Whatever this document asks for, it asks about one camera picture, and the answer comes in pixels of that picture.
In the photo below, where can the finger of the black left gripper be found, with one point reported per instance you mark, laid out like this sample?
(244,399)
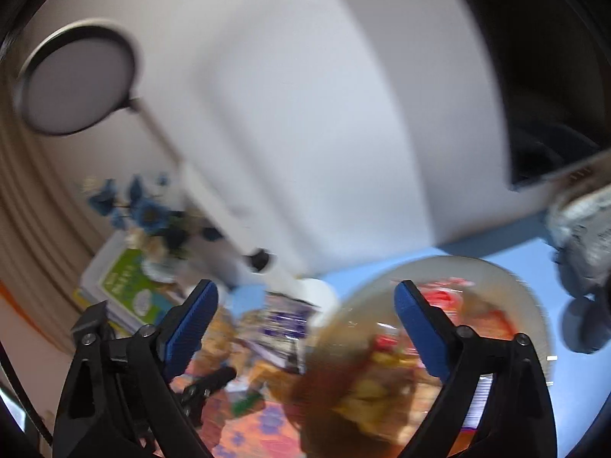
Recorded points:
(194,397)

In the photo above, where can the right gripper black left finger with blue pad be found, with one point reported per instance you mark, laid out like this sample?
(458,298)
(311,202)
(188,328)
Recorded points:
(118,389)

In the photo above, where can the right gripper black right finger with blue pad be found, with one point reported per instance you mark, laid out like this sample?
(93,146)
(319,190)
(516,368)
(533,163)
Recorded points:
(517,420)

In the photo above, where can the red orange snack packet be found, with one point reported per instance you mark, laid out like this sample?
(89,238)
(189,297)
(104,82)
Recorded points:
(393,393)

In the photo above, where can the colourful floral table cloth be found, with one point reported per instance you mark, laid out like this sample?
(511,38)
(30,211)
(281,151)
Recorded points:
(244,420)

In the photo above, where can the purple duck flavour chip bag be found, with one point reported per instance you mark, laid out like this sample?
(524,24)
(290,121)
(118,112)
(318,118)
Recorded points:
(278,332)

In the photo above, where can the dark metal mug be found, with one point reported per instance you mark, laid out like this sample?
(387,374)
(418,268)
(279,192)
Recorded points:
(585,324)

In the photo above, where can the green cover book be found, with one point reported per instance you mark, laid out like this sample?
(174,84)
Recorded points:
(142,289)

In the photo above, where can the white ribbed ceramic vase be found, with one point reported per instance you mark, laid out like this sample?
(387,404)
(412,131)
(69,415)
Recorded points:
(218,261)

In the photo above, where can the amber ribbed glass bowl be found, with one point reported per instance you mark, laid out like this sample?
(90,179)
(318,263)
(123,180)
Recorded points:
(470,291)

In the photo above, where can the blue and white artificial flowers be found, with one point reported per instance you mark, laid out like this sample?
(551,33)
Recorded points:
(142,212)

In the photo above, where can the grey canvas pouch bag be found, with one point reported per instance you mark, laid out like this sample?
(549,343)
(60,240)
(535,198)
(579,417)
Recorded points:
(578,222)

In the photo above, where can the white desk lamp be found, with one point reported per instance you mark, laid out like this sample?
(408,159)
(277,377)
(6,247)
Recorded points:
(86,71)

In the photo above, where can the black television screen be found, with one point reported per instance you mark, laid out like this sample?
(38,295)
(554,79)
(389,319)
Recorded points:
(552,63)

